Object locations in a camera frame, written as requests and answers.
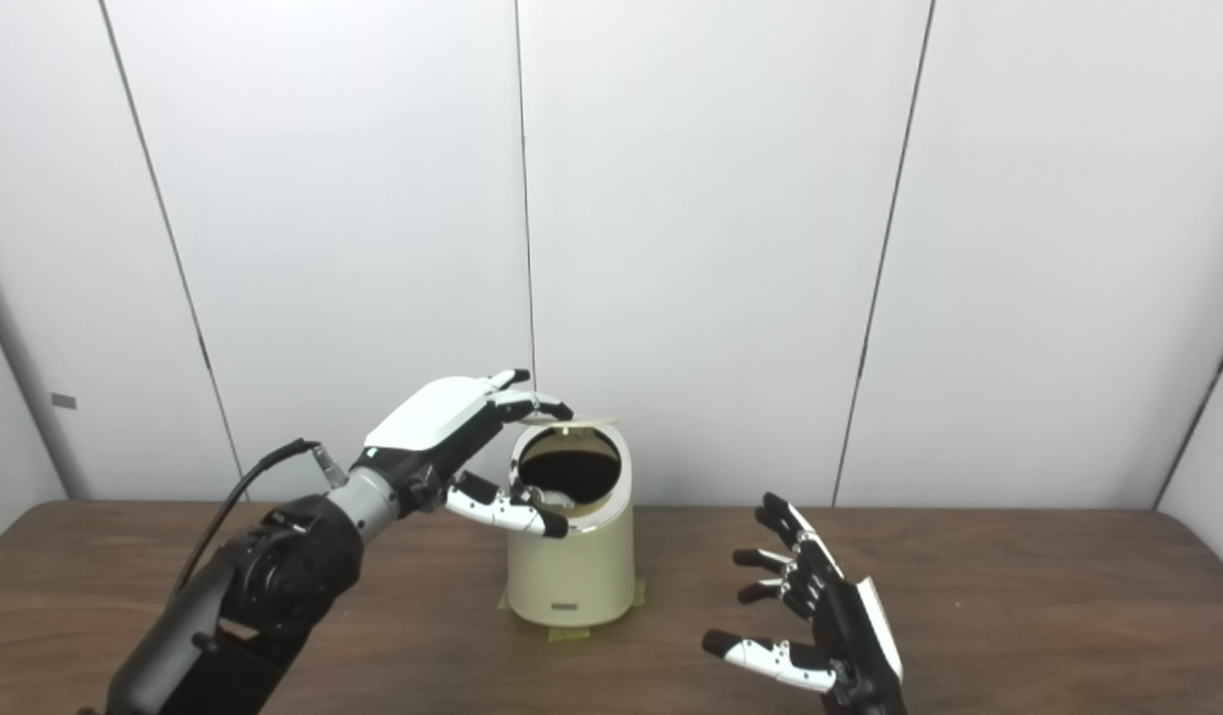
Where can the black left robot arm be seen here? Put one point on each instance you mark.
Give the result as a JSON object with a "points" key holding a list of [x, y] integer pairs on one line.
{"points": [[254, 596]]}

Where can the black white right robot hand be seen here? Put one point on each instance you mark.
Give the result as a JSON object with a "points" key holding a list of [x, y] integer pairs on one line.
{"points": [[855, 636]]}

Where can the cream-colored bin body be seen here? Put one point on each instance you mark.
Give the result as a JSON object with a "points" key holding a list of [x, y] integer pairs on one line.
{"points": [[572, 576]]}

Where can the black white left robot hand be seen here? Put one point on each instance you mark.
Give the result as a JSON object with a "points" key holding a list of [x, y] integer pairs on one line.
{"points": [[423, 427]]}

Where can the round cream bin lid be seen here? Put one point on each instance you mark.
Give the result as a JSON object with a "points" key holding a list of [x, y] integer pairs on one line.
{"points": [[587, 419]]}

